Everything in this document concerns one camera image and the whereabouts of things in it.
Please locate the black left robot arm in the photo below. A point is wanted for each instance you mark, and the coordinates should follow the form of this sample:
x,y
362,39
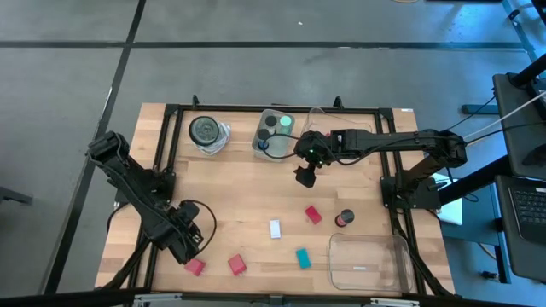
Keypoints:
x,y
128,175

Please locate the black slanted pole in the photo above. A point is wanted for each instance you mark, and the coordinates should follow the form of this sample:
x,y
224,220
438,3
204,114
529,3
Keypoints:
x,y
529,70

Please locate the red box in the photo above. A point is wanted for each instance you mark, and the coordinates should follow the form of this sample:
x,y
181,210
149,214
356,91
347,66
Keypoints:
x,y
313,214

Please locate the grey desk foot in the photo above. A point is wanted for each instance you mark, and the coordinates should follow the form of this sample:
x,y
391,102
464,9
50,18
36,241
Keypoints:
x,y
480,108

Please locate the mint-lid jar green contents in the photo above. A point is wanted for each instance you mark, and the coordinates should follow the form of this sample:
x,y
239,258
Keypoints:
x,y
285,120

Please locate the black-lid jar blue contents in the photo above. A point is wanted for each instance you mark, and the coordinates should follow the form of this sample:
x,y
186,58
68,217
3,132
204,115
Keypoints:
x,y
263,134

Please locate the black-lid jar red contents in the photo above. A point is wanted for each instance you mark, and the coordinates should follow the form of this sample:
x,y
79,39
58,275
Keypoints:
x,y
345,217

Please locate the black stand bar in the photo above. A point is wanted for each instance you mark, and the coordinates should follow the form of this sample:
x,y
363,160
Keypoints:
x,y
473,182

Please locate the black laptop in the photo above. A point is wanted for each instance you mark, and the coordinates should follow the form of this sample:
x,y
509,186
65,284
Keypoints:
x,y
529,213

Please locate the black frame clamp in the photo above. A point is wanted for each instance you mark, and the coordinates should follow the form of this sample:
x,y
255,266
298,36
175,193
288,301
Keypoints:
x,y
338,102
195,101

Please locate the silver mount bracket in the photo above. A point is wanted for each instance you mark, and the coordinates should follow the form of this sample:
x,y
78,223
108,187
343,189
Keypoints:
x,y
394,302
155,297

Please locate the black aluminium table frame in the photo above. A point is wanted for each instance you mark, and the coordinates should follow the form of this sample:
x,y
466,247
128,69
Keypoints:
x,y
222,106

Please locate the white box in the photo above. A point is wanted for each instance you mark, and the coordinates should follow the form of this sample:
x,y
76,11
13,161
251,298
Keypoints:
x,y
275,229

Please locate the grey furniture foot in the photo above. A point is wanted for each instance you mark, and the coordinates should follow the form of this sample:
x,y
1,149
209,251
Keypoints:
x,y
13,195

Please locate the white sheet under arm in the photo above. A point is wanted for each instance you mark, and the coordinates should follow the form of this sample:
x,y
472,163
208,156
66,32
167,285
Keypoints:
x,y
453,212

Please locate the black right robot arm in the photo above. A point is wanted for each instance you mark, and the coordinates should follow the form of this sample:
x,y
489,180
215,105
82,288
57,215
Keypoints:
x,y
384,143

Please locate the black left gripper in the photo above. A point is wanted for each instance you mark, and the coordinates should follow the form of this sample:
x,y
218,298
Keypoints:
x,y
181,245

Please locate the small black floor plug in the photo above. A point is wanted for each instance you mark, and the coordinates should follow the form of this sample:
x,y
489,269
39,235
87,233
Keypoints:
x,y
488,275

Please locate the white plastic bin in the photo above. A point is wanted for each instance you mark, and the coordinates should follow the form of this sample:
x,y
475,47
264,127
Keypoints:
x,y
279,147

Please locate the clear plastic tray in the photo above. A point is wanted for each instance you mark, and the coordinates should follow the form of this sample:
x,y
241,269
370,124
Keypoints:
x,y
367,262
354,123

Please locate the black desk top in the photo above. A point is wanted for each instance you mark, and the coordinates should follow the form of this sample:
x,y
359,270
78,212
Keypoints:
x,y
516,128

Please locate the black-lid jar white contents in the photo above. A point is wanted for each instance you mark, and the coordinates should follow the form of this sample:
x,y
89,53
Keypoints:
x,y
271,121

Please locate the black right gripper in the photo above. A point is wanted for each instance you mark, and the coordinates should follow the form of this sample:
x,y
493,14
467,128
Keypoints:
x,y
313,147

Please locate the teal box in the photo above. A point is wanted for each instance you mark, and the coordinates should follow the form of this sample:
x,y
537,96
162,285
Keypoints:
x,y
303,258

